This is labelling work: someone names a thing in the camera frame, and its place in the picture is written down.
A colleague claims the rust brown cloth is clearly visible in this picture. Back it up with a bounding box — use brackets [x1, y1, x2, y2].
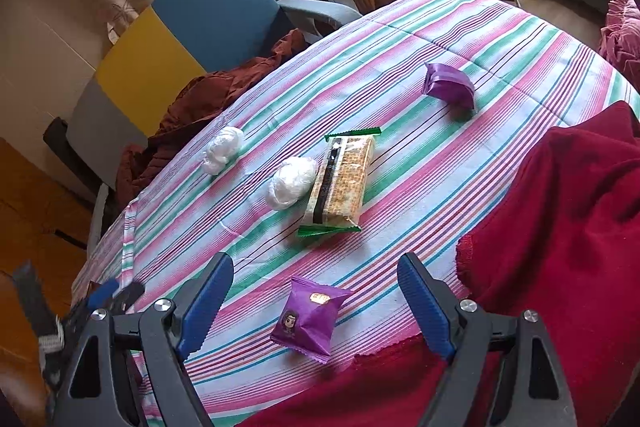
[116, 29, 306, 208]

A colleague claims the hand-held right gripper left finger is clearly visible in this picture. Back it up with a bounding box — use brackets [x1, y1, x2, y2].
[50, 252, 235, 427]

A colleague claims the plain purple snack packet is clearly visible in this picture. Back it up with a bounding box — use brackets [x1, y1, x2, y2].
[422, 62, 476, 110]

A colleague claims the red blanket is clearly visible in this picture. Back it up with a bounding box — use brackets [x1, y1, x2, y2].
[240, 101, 640, 427]

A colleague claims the green rice cracker packet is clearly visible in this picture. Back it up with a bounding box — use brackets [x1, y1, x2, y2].
[296, 127, 382, 239]

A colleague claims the purple snack packet with figure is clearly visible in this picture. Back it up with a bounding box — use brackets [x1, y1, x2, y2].
[270, 275, 352, 364]

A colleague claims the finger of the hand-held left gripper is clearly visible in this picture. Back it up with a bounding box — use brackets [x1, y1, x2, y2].
[111, 281, 146, 312]
[82, 278, 121, 310]

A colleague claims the blue yellow grey armchair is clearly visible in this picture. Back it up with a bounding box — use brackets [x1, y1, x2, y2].
[42, 0, 363, 208]

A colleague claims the magenta velvet cloth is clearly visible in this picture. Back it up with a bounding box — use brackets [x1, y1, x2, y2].
[597, 0, 640, 92]

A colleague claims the white wrapped ball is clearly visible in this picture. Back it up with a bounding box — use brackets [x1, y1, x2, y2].
[201, 126, 245, 176]
[265, 156, 319, 210]

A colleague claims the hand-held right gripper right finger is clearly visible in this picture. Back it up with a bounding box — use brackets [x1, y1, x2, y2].
[397, 252, 578, 427]

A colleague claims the striped bed sheet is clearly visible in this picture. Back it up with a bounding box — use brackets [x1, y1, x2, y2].
[70, 0, 640, 427]

